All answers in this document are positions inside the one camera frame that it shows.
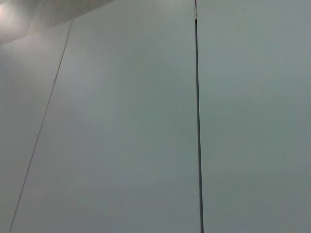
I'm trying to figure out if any thin black wall strip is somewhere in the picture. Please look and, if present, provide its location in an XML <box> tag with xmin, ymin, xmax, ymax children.
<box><xmin>193</xmin><ymin>0</ymin><xmax>205</xmax><ymax>233</ymax></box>

